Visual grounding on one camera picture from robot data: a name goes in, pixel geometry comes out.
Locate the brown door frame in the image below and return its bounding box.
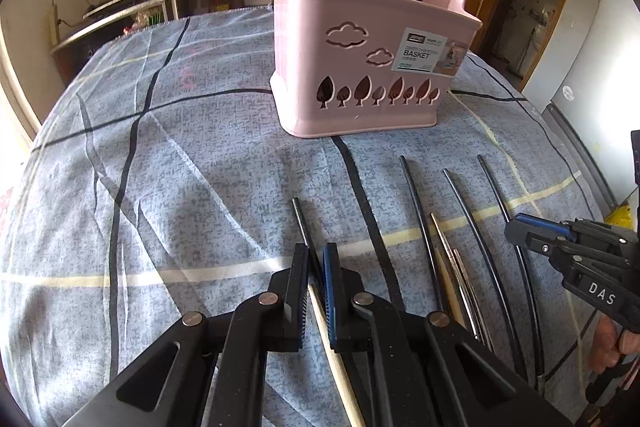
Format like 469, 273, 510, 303
492, 0, 577, 78

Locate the pink plastic utensil basket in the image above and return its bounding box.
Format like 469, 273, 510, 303
270, 0, 483, 138

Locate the yellow bag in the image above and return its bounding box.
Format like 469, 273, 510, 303
606, 206, 632, 229

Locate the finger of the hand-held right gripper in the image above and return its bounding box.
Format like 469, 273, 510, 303
504, 221, 576, 269
516, 214, 575, 240

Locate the low metal shelf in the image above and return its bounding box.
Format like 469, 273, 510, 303
50, 0, 168, 52

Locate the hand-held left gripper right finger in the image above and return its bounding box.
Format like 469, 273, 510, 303
322, 243, 576, 427

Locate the blue checked tablecloth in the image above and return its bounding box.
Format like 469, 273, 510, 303
0, 4, 618, 427

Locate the person's right hand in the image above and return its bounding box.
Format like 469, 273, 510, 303
589, 314, 632, 375

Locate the pale wooden chopstick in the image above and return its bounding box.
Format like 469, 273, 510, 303
292, 198, 368, 427

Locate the black induction cooker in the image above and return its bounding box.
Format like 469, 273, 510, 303
82, 0, 161, 18

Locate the beige power strip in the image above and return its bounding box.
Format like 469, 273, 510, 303
49, 4, 62, 48

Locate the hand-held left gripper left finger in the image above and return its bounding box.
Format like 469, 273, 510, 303
62, 243, 311, 427

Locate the brown wooden chopstick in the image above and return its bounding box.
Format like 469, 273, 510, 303
433, 246, 467, 329

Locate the white refrigerator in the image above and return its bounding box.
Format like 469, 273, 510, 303
545, 52, 638, 212

